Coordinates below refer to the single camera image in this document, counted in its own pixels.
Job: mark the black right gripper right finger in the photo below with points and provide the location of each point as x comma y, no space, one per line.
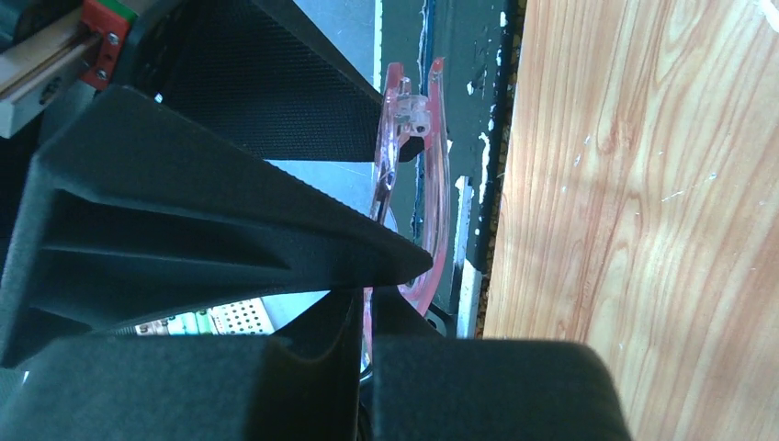
429,387

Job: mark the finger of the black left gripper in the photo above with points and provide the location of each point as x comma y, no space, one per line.
260,74
133,212

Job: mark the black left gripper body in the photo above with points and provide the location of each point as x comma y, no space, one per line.
46,48

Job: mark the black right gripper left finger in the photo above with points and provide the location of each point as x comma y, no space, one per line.
300,383

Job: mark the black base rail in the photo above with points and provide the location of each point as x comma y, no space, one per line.
479,42

